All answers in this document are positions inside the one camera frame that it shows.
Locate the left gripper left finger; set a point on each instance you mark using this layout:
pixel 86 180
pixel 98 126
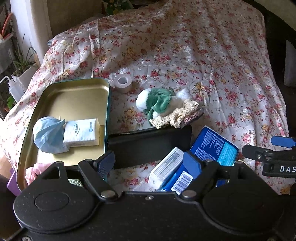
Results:
pixel 95 172

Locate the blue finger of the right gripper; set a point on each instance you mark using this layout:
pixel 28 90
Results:
pixel 283 141

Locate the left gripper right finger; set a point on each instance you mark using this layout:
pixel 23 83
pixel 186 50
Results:
pixel 203 173

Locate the white tissue pack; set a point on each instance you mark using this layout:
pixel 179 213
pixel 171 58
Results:
pixel 79 133

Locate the leopard print scrunchie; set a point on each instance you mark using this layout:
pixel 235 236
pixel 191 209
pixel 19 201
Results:
pixel 191 118

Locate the blue face mask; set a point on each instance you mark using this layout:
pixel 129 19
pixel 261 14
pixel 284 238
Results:
pixel 49 135

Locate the cream lace scrunchie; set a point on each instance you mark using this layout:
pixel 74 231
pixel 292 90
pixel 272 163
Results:
pixel 176 116

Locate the pink fabric scrunchie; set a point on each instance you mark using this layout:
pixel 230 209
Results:
pixel 34 171

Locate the green white plush toy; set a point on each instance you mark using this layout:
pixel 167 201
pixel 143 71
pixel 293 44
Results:
pixel 154 100

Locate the white tape roll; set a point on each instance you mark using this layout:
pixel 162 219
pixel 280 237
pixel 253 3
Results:
pixel 123 83

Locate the green knitted scrubber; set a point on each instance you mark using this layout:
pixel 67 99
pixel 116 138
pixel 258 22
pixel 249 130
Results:
pixel 76 182

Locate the blue tissue package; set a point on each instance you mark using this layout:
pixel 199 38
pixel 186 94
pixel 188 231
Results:
pixel 209 145

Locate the white wrapped wipes pack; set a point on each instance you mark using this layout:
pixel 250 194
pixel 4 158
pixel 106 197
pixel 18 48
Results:
pixel 165 168

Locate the gold metal tin tray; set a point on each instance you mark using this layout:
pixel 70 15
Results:
pixel 68 100

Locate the purple stool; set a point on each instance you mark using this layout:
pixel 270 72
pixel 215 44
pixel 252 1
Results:
pixel 12 184

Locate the floral bed cover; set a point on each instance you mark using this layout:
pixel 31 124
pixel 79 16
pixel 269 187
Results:
pixel 216 49

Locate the white squeeze bottle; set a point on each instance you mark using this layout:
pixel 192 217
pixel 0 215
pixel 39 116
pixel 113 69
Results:
pixel 14 88

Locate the potted green plant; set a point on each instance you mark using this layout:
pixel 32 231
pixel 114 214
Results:
pixel 26 65

